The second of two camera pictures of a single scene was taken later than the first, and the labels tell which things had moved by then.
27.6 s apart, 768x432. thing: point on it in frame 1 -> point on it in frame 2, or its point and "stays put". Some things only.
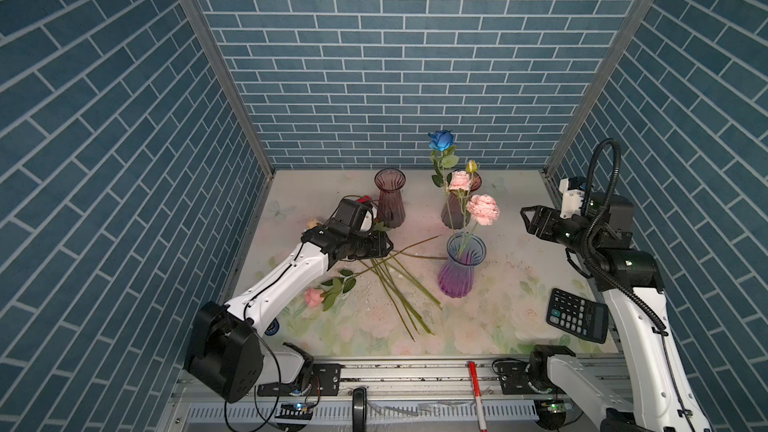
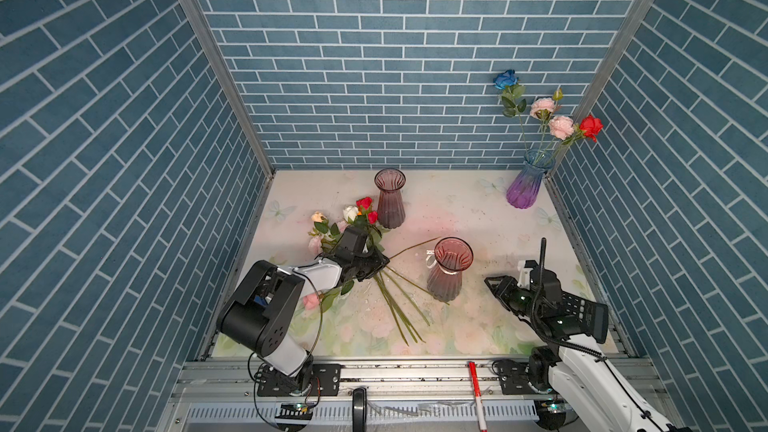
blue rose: x=444 y=155 -> x=512 y=100
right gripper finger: x=539 y=223 -> x=501 y=286
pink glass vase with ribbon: x=455 y=213 -> x=451 y=256
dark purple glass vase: x=391 y=204 stays put
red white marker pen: x=477 y=395 stays put
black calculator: x=578 y=315 stays put
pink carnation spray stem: x=479 y=208 -> x=555 y=129
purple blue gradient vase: x=464 y=250 -> x=522 y=189
